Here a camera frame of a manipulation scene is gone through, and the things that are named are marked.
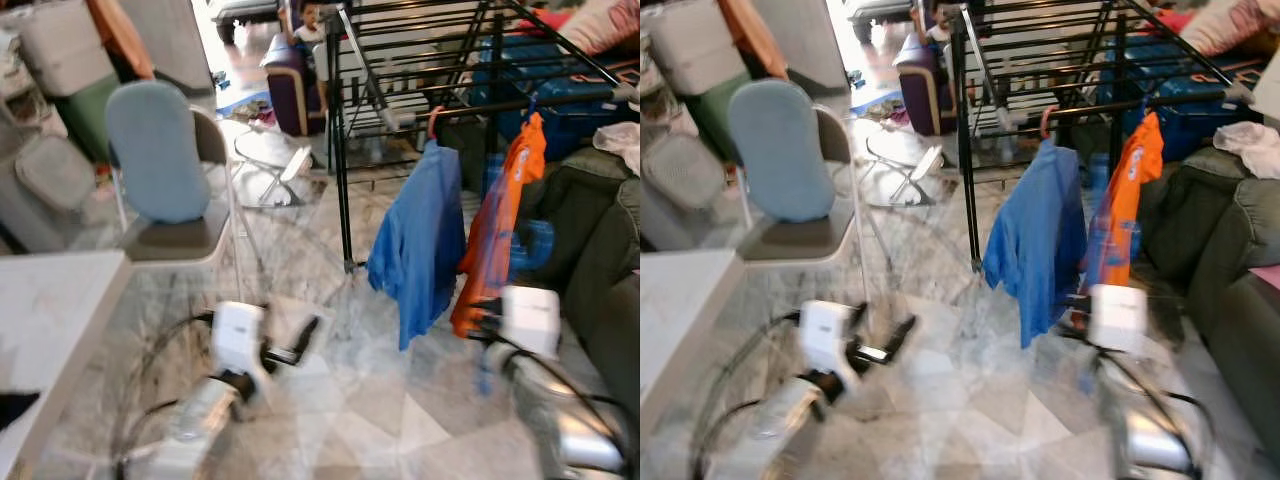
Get pink patterned pillow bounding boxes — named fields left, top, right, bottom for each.
left=555, top=0, right=641, bottom=58
left=1178, top=0, right=1280, bottom=58

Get colourful play mat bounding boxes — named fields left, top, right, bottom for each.
left=215, top=88, right=271, bottom=116
left=845, top=88, right=896, bottom=116

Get white plastic storage bin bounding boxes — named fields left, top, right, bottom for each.
left=648, top=0, right=747, bottom=98
left=18, top=0, right=117, bottom=98

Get navy crumpled garment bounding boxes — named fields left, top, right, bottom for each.
left=0, top=392, right=41, bottom=433

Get blue fabric bag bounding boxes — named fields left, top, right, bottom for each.
left=1093, top=35, right=1273, bottom=163
left=468, top=35, right=641, bottom=163

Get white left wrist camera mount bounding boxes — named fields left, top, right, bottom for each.
left=208, top=300, right=271, bottom=388
left=798, top=298, right=863, bottom=388

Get orange shirt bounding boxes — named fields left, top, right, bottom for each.
left=450, top=112, right=549, bottom=341
left=1073, top=112, right=1167, bottom=333

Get blue shirt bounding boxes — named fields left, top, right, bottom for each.
left=981, top=140, right=1089, bottom=350
left=366, top=140, right=469, bottom=352

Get light blue cushion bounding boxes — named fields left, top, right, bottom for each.
left=728, top=80, right=837, bottom=224
left=105, top=80, right=214, bottom=225

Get white folding table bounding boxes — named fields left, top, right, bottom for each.
left=640, top=250, right=747, bottom=473
left=0, top=250, right=134, bottom=480

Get white crumpled cloth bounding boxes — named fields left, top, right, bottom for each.
left=1212, top=122, right=1280, bottom=183
left=592, top=122, right=641, bottom=178

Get green plastic bin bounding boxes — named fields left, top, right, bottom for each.
left=52, top=75, right=123, bottom=166
left=690, top=72, right=749, bottom=163

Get small child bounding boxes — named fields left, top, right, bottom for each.
left=285, top=0, right=328, bottom=48
left=918, top=0, right=958, bottom=48

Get grey perforated bin lid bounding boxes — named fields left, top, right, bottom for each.
left=644, top=133, right=728, bottom=213
left=14, top=133, right=99, bottom=213

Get purple armchair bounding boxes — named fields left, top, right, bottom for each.
left=262, top=35, right=329, bottom=138
left=892, top=35, right=957, bottom=138

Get white folding chair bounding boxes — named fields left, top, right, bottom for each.
left=103, top=105, right=253, bottom=303
left=726, top=105, right=873, bottom=303

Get black drying rack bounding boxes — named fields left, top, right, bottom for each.
left=322, top=0, right=641, bottom=273
left=945, top=0, right=1280, bottom=273

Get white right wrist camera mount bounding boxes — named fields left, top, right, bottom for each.
left=1088, top=284, right=1150, bottom=358
left=499, top=286, right=562, bottom=360

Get grey laundry bin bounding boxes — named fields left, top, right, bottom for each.
left=0, top=130, right=101, bottom=253
left=640, top=130, right=731, bottom=251

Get dark green sofa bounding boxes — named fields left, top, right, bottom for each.
left=1138, top=148, right=1280, bottom=463
left=513, top=148, right=641, bottom=473

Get white baby bouncer frame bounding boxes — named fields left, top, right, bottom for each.
left=858, top=120, right=948, bottom=208
left=228, top=118, right=318, bottom=208

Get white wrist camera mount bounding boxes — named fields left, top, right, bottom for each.
left=1088, top=284, right=1150, bottom=358
left=208, top=300, right=271, bottom=388
left=798, top=298, right=863, bottom=388
left=499, top=286, right=562, bottom=360

